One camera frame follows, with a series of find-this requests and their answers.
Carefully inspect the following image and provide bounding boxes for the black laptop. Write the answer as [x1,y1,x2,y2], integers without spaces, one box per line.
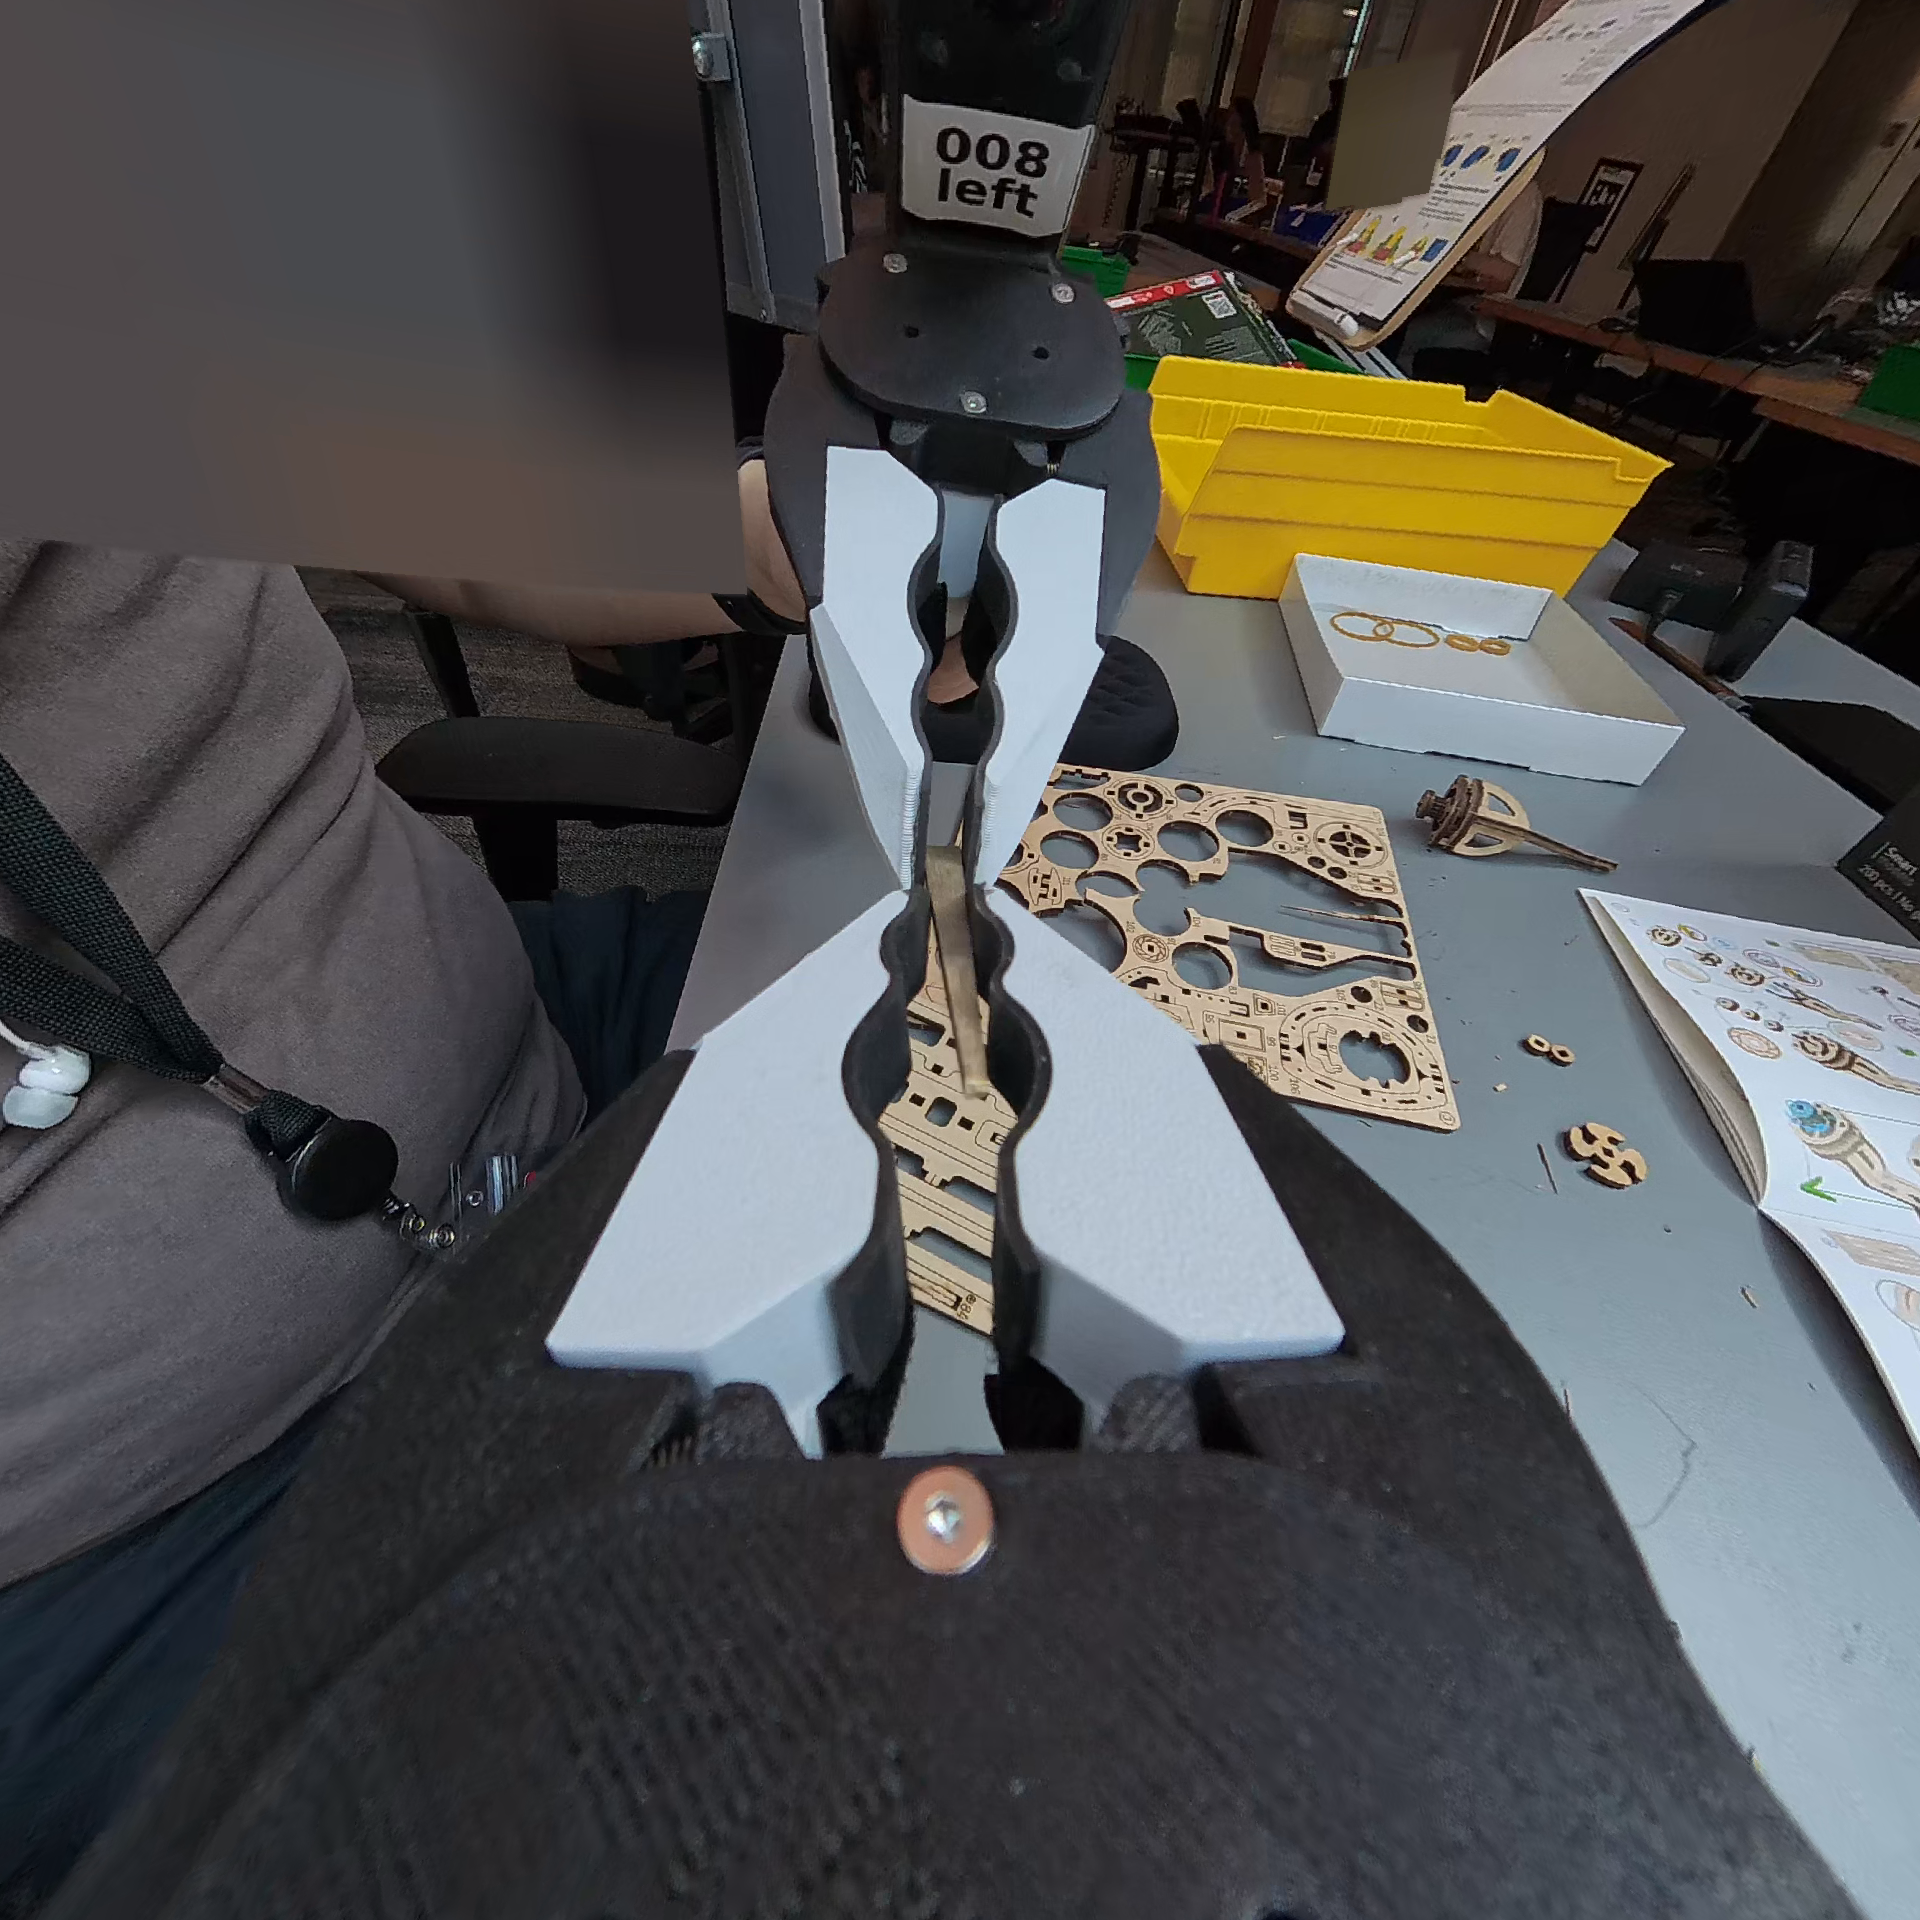
[1633,254,1752,342]

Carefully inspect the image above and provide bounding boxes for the grey panel stand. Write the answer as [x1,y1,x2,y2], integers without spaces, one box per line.
[689,0,850,324]

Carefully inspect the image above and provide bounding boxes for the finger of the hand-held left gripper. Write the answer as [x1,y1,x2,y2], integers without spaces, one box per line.
[936,480,1112,888]
[806,446,962,891]

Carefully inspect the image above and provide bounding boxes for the green printed box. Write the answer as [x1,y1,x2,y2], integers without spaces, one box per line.
[1110,270,1299,367]

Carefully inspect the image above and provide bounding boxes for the white earbuds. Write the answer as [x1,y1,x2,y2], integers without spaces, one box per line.
[0,1046,96,1132]

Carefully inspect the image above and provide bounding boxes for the person's left forearm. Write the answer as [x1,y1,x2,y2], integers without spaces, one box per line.
[576,597,722,651]

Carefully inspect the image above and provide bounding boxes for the illustrated instruction booklet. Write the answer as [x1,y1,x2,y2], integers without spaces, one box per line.
[1581,888,1920,1458]

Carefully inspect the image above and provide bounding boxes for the black desk device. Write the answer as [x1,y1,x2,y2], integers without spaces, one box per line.
[1702,540,1817,681]

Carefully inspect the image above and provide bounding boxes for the thin wooden stick part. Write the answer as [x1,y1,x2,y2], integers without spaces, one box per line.
[925,847,995,1090]

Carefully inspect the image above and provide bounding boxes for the assembled wooden axle part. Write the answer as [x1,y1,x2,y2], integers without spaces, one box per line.
[1416,775,1620,877]

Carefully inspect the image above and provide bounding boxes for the wooden part sheet slotted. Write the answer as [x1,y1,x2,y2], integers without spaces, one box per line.
[875,1021,1037,1339]

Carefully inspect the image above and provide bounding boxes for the white cardboard tray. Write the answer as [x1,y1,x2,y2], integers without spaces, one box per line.
[1277,552,1685,787]

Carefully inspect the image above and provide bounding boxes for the stacked yellow plastic bins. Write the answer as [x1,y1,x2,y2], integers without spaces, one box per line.
[1146,355,1673,602]

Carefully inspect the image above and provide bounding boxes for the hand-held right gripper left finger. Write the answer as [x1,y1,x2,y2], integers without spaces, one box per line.
[545,884,922,1461]

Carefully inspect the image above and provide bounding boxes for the background wooden desk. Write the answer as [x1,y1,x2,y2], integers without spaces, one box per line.
[1476,293,1920,469]

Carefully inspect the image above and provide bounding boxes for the person's grey shirt torso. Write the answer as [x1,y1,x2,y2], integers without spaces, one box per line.
[0,540,587,1593]

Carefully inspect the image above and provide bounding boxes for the black flat case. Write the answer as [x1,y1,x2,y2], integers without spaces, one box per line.
[1746,697,1920,812]

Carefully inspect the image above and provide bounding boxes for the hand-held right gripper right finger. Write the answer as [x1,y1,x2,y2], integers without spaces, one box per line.
[973,900,1344,1450]

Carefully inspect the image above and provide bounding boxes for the person's left hand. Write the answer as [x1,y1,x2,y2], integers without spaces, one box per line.
[737,451,824,614]

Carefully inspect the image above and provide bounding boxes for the black lanyard with badge reel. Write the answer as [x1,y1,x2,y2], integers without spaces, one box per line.
[0,750,528,1250]

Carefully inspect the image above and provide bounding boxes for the black model kit box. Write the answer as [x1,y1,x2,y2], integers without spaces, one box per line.
[1831,781,1920,945]

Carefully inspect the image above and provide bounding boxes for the printed sheet on wooden board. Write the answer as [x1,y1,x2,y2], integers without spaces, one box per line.
[1286,0,1727,351]

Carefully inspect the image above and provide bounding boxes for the wooden part sheet round holes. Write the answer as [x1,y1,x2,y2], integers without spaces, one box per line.
[995,764,1462,1135]

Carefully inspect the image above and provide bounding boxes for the black office chair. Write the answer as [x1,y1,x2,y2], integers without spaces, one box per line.
[374,570,751,902]

